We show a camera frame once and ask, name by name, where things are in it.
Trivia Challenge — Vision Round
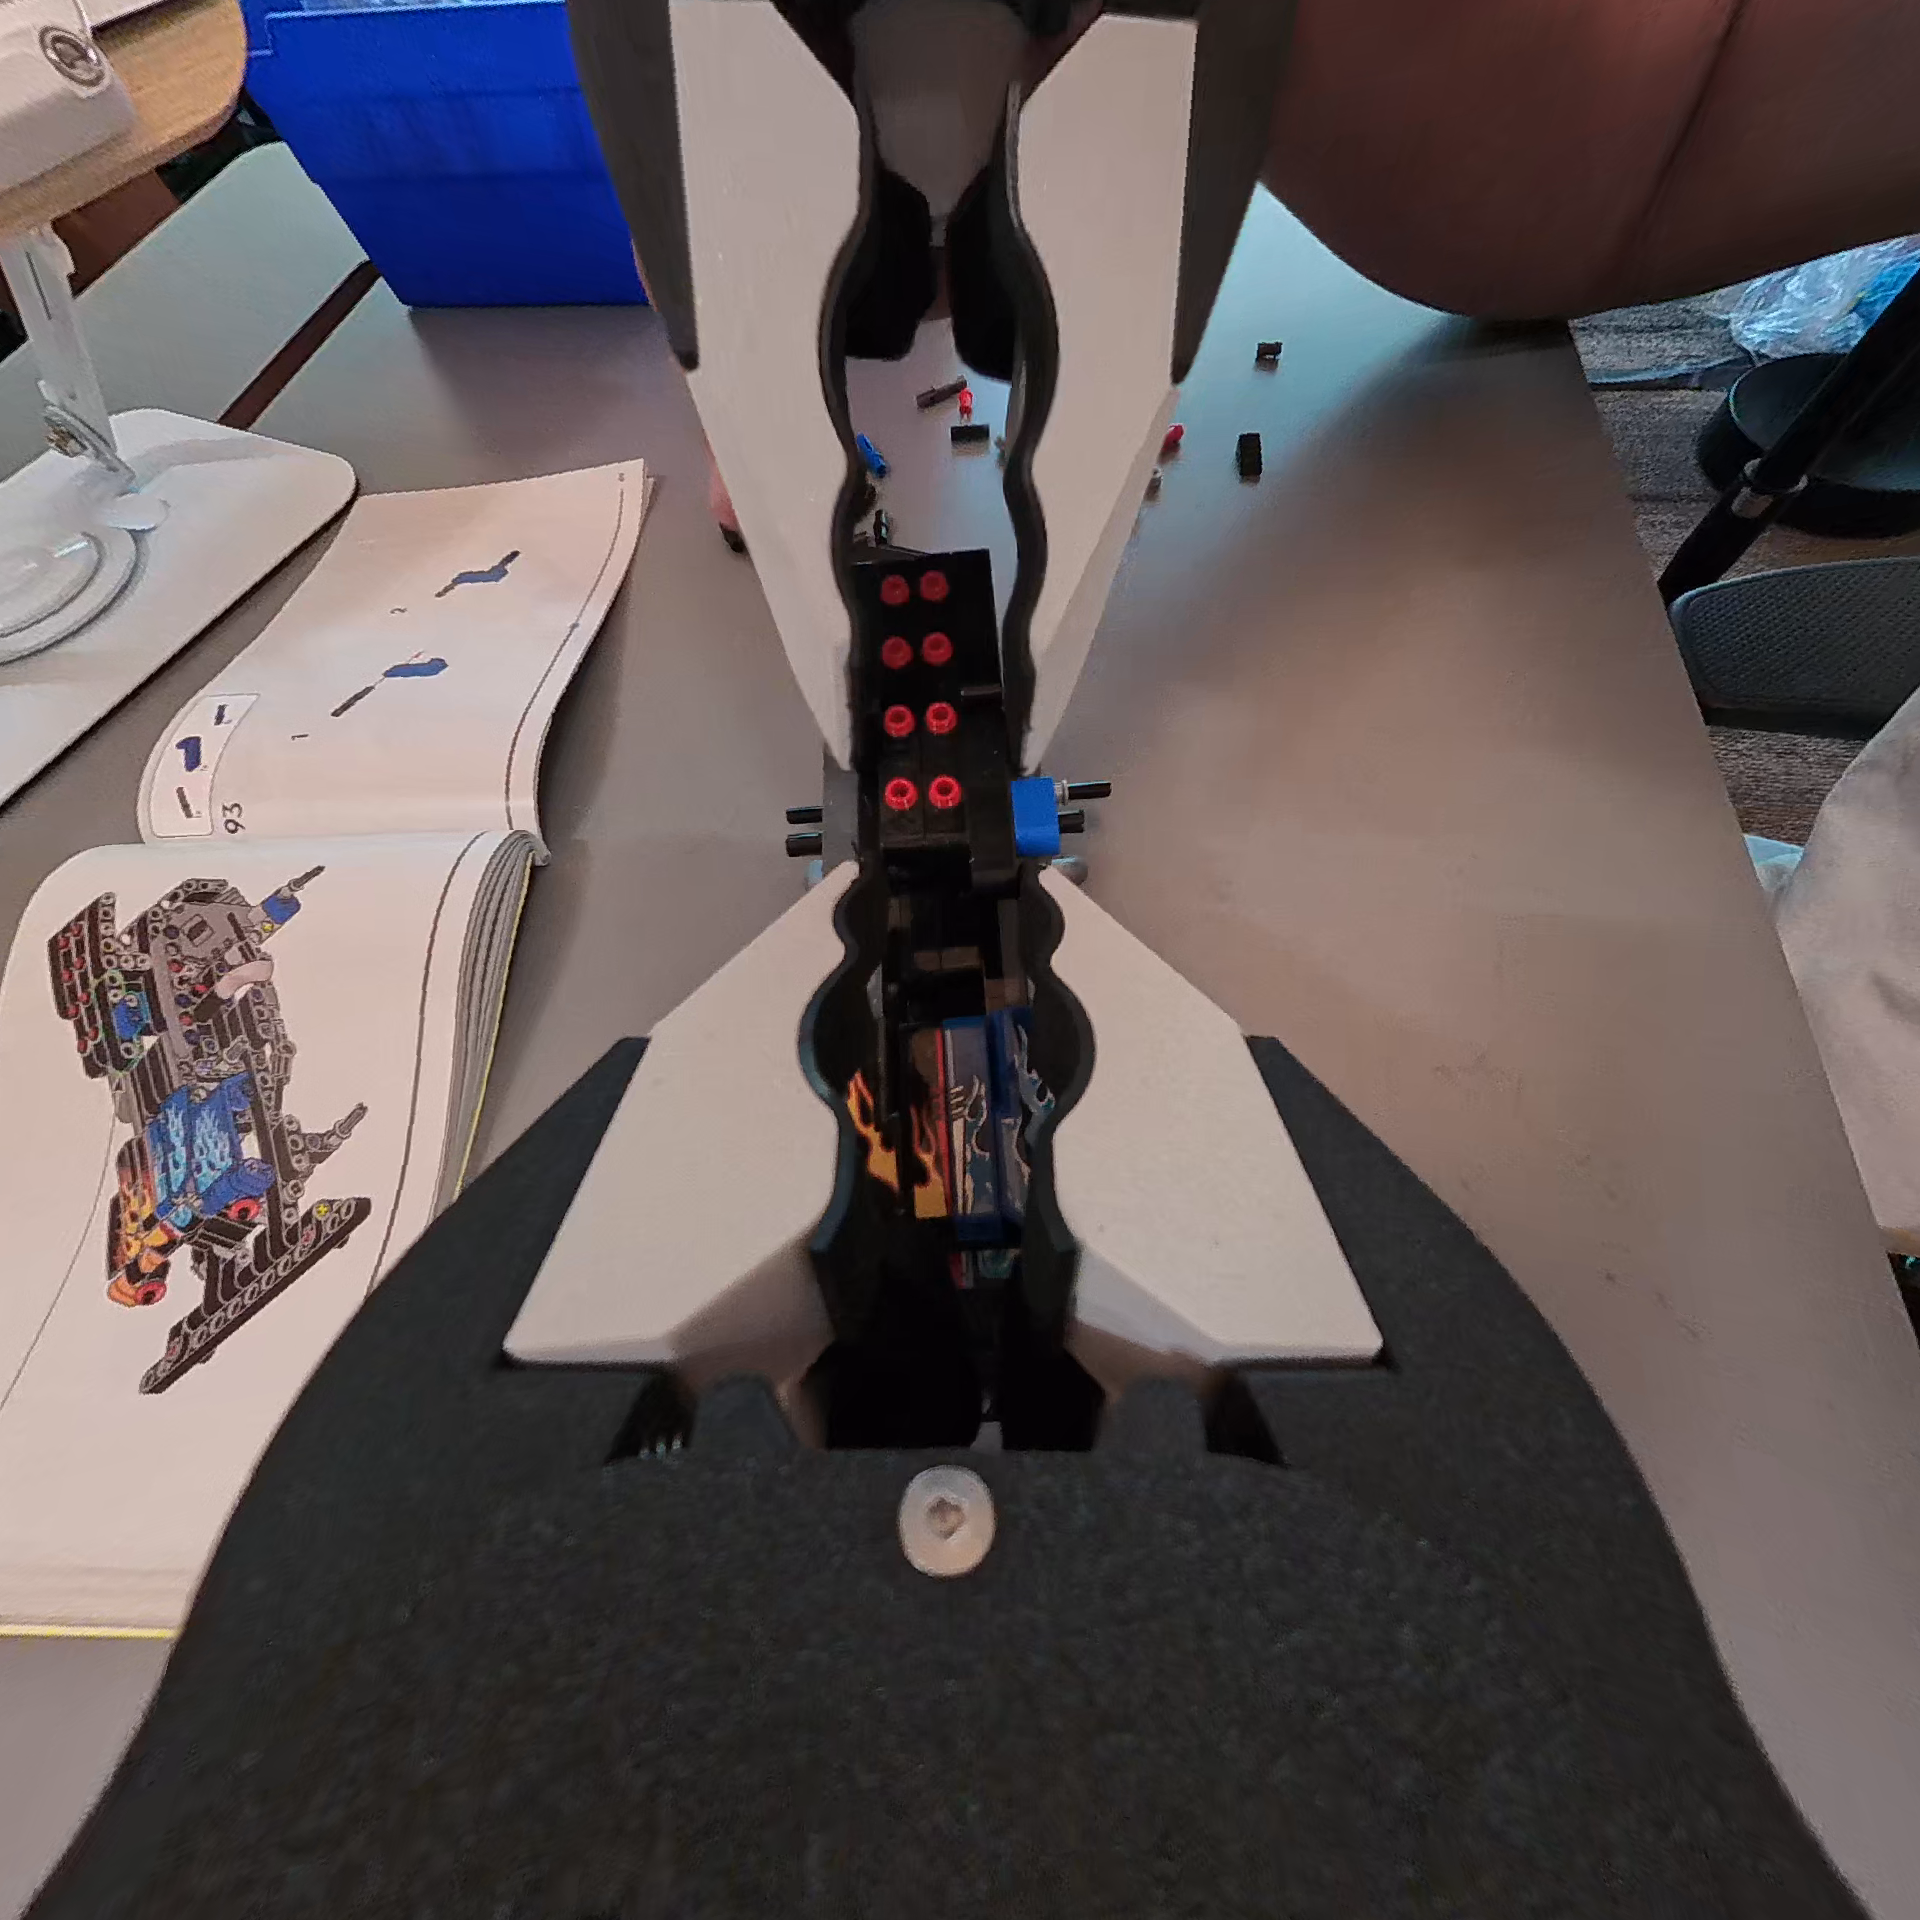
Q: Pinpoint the grey mesh chair seat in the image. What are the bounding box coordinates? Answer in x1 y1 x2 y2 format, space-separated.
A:
1668 558 1920 724

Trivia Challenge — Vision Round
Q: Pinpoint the blue plastic bag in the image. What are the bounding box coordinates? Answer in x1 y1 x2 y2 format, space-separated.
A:
1727 240 1920 363

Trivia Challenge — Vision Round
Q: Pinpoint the person's white clothing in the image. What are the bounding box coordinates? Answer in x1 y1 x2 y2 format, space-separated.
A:
1767 718 1920 1259

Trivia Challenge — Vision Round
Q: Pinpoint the person's right forearm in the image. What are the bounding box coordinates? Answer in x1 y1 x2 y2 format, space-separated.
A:
1258 0 1920 325

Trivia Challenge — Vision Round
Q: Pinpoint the round wooden board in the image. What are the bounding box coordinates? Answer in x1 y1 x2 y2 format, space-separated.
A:
0 0 250 237

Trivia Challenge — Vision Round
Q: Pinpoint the blue storage bin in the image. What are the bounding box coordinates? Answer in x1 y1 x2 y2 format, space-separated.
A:
241 0 649 311

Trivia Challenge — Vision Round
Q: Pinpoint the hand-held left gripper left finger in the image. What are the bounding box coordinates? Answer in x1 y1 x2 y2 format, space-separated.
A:
504 867 868 1392

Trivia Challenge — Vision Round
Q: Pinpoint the black blue lego car model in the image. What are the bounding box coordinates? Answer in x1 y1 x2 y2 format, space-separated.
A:
785 545 1116 1296

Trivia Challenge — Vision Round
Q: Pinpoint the lego instruction booklet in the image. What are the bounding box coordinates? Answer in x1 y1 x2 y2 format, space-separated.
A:
0 456 657 1641

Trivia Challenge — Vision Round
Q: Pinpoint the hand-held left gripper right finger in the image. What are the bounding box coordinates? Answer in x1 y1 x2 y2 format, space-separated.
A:
1024 870 1383 1392

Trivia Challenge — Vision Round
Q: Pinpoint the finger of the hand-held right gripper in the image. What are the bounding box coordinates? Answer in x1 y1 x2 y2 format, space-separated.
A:
668 0 875 767
1001 0 1203 752

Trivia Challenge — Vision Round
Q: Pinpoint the white object round emblem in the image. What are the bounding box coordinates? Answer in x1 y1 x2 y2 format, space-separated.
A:
0 0 134 192

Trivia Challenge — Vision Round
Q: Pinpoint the white desk stand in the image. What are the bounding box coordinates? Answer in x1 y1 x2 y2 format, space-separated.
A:
0 224 360 811

